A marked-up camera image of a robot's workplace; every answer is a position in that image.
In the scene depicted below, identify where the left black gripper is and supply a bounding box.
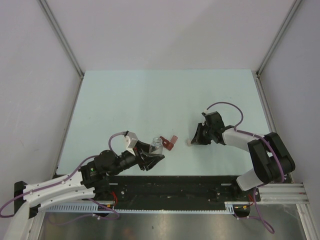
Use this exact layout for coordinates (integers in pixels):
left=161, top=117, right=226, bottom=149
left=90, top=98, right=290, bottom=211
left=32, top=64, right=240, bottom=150
left=108, top=140, right=165, bottom=177

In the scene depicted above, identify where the clear pill bottle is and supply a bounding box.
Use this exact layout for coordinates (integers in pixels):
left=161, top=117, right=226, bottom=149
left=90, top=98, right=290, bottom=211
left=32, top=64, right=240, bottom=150
left=149, top=137, right=164, bottom=154

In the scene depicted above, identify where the white bottle cap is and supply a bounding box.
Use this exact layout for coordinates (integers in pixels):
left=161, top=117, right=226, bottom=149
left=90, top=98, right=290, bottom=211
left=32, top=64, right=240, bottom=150
left=186, top=139, right=192, bottom=146

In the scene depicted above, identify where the red pill organizer box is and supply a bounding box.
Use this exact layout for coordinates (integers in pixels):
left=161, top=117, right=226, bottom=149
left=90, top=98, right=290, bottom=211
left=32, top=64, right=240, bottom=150
left=160, top=135, right=178, bottom=151

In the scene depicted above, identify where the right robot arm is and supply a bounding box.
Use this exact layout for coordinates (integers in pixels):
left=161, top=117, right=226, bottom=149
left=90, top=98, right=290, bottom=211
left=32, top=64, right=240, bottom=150
left=188, top=111, right=296, bottom=201

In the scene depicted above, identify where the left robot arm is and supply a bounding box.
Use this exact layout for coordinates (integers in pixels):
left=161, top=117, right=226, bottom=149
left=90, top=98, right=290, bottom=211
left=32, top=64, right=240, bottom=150
left=13, top=141, right=165, bottom=219

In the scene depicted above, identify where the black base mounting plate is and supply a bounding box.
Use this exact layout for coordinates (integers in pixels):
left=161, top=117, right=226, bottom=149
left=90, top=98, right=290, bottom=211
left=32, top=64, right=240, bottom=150
left=93, top=175, right=261, bottom=211

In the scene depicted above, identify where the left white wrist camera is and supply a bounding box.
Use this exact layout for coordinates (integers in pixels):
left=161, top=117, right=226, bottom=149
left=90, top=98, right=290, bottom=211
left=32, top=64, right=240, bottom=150
left=124, top=131, right=138, bottom=155

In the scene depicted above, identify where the white slotted cable duct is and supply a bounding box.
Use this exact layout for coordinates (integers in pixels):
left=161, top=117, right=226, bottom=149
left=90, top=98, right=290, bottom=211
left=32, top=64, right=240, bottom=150
left=46, top=201, right=237, bottom=215

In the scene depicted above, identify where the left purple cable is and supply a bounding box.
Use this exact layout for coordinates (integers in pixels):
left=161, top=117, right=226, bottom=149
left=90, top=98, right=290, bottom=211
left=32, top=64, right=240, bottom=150
left=0, top=131, right=128, bottom=223

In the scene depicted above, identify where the right aluminium frame post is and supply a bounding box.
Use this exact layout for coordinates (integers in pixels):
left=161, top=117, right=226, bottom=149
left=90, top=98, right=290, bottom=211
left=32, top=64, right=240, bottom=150
left=255, top=0, right=304, bottom=78

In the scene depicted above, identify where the aluminium frame post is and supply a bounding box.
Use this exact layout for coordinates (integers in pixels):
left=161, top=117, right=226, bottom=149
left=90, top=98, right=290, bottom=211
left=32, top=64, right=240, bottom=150
left=255, top=0, right=304, bottom=78
left=37, top=0, right=85, bottom=79

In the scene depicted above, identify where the left aluminium frame post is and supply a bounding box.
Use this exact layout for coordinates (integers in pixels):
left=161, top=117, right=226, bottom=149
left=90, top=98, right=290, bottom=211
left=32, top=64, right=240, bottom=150
left=37, top=0, right=85, bottom=79

